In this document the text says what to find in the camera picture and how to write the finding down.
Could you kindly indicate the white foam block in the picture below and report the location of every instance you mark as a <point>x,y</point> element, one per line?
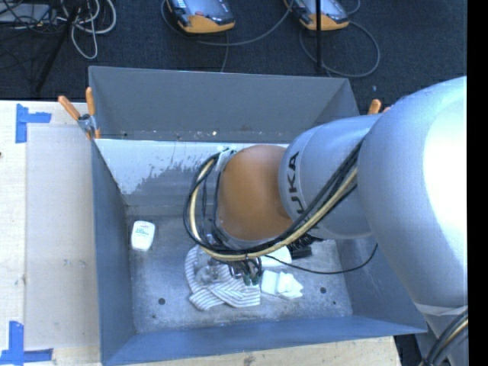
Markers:
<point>269,281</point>

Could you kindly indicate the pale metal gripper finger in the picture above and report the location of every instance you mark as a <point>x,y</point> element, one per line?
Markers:
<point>212,277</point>
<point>204,261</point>

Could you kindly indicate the white crumpled foam piece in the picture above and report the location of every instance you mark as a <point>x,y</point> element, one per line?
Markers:
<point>290,285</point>

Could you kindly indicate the grey metal bin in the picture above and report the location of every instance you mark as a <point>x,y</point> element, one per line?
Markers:
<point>198,105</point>

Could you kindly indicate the black cylinder on white bracket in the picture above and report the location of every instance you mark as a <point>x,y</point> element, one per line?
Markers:
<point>299,248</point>

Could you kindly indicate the pale wood flat board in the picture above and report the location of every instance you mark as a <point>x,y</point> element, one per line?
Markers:
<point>57,212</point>

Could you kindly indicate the beige striped cloth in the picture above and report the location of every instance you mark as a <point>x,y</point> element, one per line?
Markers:
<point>225,295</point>

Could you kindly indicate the white packet with green print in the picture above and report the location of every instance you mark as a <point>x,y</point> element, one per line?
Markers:
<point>143,235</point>

